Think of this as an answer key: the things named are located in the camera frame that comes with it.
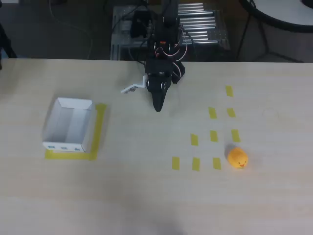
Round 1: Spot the black camera cable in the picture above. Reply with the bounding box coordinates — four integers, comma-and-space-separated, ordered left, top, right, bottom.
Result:
128, 40, 147, 66

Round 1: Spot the aluminium roller rack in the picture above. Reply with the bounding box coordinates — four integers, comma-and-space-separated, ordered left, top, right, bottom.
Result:
110, 2, 230, 61

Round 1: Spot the round white table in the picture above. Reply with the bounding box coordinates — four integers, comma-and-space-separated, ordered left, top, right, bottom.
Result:
238, 0, 313, 34

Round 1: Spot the black blurry object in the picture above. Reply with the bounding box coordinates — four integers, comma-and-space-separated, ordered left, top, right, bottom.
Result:
0, 23, 18, 59

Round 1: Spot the white floor cable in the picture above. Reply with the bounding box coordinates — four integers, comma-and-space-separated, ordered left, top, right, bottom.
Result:
48, 0, 94, 59

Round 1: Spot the black table leg frame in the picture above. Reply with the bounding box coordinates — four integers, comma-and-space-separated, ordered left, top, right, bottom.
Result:
236, 9, 304, 63

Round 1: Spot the long yellow tape strip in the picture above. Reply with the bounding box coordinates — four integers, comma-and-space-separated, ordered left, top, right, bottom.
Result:
89, 103, 108, 161
45, 149, 97, 162

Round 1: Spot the white cardboard box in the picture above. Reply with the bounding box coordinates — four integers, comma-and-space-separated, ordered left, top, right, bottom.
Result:
42, 97, 93, 153

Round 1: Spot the yellow rubber duck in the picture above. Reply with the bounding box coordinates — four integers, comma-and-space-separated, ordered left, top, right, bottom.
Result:
227, 146, 249, 169

